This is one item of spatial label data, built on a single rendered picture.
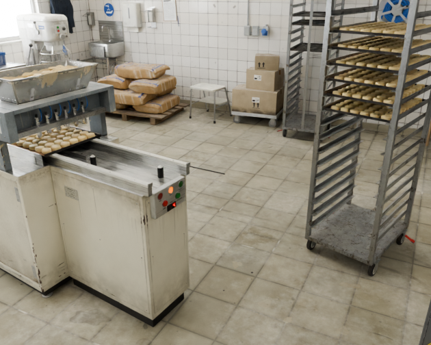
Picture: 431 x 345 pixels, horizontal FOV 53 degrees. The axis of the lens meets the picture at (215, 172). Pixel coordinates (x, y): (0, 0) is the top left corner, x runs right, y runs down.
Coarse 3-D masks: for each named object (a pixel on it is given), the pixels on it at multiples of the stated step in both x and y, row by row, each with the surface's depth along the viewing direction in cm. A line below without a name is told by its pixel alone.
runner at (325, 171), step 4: (352, 152) 312; (356, 152) 318; (360, 152) 318; (348, 156) 308; (352, 156) 311; (340, 160) 299; (344, 160) 304; (348, 160) 304; (332, 164) 292; (336, 164) 296; (340, 164) 297; (324, 168) 284; (328, 168) 289; (332, 168) 291; (320, 172) 281; (324, 172) 285; (328, 172) 285; (316, 176) 278; (320, 176) 280
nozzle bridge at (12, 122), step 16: (64, 96) 237; (80, 96) 243; (96, 96) 264; (112, 96) 263; (0, 112) 209; (16, 112) 213; (32, 112) 230; (48, 112) 238; (80, 112) 255; (96, 112) 260; (0, 128) 214; (16, 128) 224; (32, 128) 228; (48, 128) 234; (96, 128) 279; (0, 144) 221; (0, 160) 226
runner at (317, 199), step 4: (352, 172) 322; (348, 176) 318; (352, 176) 322; (344, 180) 314; (348, 180) 316; (336, 184) 305; (340, 184) 310; (344, 184) 310; (328, 188) 298; (332, 188) 303; (336, 188) 304; (324, 192) 294; (328, 192) 298; (332, 192) 298; (316, 196) 286; (320, 196) 291; (324, 196) 292; (316, 200) 288; (320, 200) 288
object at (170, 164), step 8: (80, 144) 263; (88, 144) 259; (96, 144) 254; (104, 144) 250; (112, 144) 247; (112, 152) 249; (120, 152) 244; (128, 152) 241; (136, 152) 237; (144, 152) 236; (136, 160) 239; (144, 160) 236; (152, 160) 232; (160, 160) 229; (168, 160) 225; (176, 160) 225; (168, 168) 227; (176, 168) 224; (184, 168) 221
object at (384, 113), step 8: (336, 104) 263; (344, 104) 264; (352, 104) 263; (360, 104) 265; (368, 104) 263; (376, 104) 269; (408, 104) 262; (416, 104) 269; (352, 112) 250; (360, 112) 254; (368, 112) 246; (376, 112) 246; (384, 112) 250; (392, 112) 246; (400, 112) 250
